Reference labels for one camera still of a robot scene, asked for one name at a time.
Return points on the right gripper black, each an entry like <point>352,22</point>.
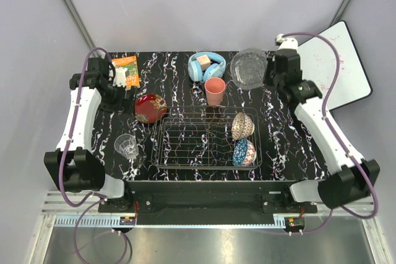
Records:
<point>270,81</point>

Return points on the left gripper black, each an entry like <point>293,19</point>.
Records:
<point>123,105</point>

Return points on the clear glass plate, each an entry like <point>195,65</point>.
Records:
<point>248,68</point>

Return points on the brown patterned ceramic bowl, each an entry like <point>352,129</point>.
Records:
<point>242,126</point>

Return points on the wire dish rack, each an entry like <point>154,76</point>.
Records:
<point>199,137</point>

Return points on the blue patterned bowl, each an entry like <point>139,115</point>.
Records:
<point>244,154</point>

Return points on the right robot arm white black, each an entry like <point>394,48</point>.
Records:
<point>351,177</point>

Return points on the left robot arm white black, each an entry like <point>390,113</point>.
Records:
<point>72,166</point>

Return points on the red floral lacquer bowl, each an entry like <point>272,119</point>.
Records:
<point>150,108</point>

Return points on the orange green book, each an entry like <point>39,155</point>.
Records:
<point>130,63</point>

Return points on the clear drinking glass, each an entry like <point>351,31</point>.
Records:
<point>126,146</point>

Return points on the light blue headphones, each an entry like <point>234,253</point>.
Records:
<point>216,69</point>

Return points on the pink plastic cup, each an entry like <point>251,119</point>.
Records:
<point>214,90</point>

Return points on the small pink cube box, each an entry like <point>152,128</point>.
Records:
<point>204,62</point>

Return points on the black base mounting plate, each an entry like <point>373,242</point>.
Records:
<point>207,202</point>

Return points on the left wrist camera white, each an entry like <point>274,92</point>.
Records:
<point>120,77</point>

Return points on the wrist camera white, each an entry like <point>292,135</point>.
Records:
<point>288,42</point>
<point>120,77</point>

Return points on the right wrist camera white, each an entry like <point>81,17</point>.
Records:
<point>288,42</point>

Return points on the white board black frame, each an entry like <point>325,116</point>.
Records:
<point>318,64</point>

